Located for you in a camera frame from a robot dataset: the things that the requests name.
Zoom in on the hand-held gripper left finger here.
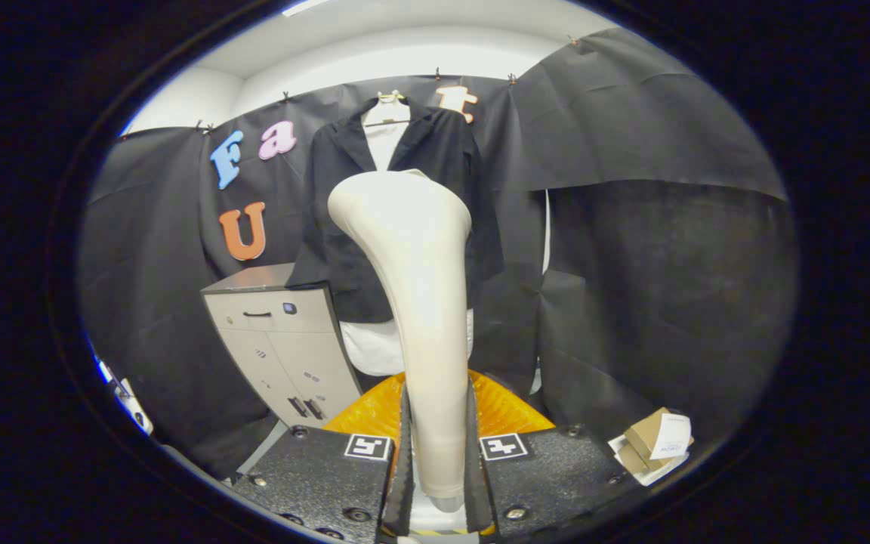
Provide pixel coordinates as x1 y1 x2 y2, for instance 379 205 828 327
231 372 415 544

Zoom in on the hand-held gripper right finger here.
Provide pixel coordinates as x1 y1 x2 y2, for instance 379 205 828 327
467 372 643 544

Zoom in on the black blazer jacket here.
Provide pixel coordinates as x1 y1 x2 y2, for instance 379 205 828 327
285 97 506 325

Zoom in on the white plastic clothes hanger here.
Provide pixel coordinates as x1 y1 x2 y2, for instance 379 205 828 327
362 89 412 128

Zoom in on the white undershirt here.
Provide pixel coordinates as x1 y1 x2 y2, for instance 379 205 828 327
340 121 476 378

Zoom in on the small cardboard box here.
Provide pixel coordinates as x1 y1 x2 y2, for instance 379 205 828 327
616 407 696 477

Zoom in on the grey metal cabinet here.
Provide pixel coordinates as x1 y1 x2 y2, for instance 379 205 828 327
200 262 365 430

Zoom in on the white paper sheet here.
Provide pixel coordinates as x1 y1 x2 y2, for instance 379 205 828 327
606 413 693 487

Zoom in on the black backdrop cloth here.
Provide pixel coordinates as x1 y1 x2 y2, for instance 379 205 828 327
76 29 800 481

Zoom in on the white and blue object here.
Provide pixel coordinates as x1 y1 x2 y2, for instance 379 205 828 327
94 354 156 437

